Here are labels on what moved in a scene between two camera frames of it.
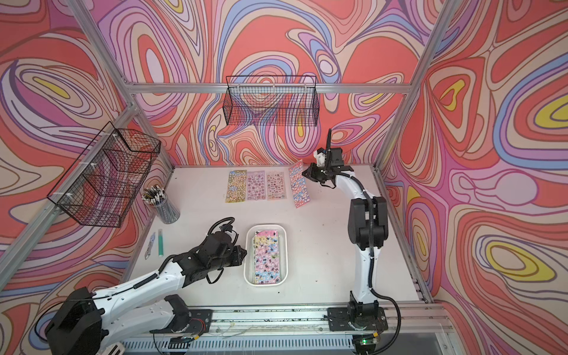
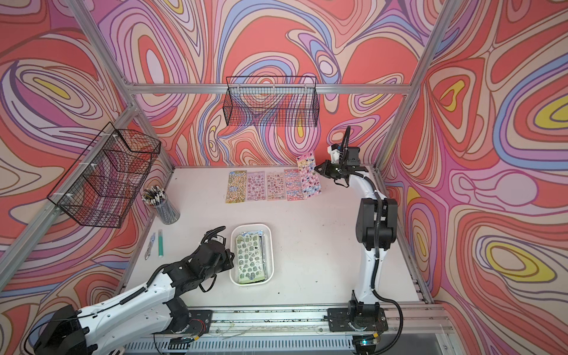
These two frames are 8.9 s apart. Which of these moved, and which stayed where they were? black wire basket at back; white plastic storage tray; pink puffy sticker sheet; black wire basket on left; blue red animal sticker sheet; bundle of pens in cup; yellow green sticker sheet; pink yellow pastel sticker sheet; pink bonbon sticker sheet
Moved: blue red animal sticker sheet; white plastic storage tray; pink yellow pastel sticker sheet
Stayed: black wire basket on left; black wire basket at back; pink puffy sticker sheet; yellow green sticker sheet; bundle of pens in cup; pink bonbon sticker sheet
